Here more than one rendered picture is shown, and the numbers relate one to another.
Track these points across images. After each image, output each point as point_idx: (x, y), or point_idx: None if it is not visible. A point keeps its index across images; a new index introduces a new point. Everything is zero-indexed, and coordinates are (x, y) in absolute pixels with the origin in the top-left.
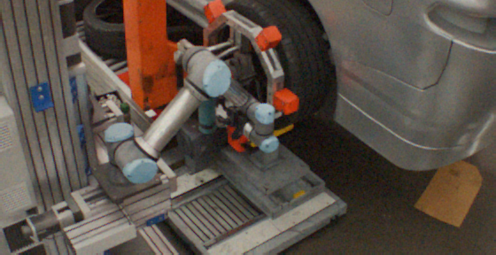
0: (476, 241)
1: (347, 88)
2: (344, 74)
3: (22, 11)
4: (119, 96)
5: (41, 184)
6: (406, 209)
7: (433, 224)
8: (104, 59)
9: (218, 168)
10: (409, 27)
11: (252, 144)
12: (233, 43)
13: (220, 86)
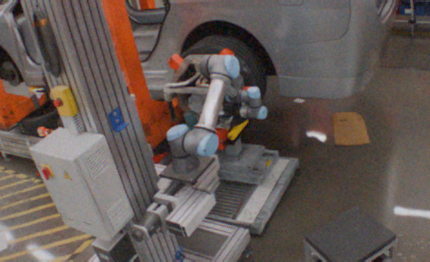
0: (385, 145)
1: (285, 68)
2: (279, 60)
3: (92, 50)
4: None
5: (130, 198)
6: (332, 148)
7: (354, 148)
8: None
9: None
10: (319, 3)
11: (233, 138)
12: (200, 74)
13: (236, 69)
